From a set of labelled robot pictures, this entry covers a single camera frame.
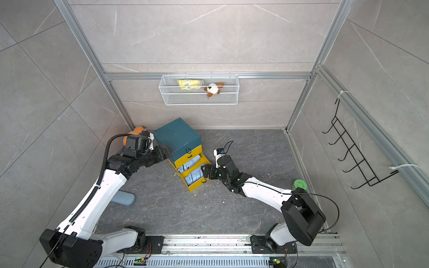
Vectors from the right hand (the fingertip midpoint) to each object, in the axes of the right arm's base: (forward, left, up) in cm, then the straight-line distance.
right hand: (208, 167), depth 83 cm
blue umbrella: (+9, +12, -10) cm, 18 cm away
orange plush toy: (+36, +52, -10) cm, 64 cm away
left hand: (+3, +18, +12) cm, 22 cm away
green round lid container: (-5, -49, -10) cm, 51 cm away
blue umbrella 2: (0, +8, -10) cm, 13 cm away
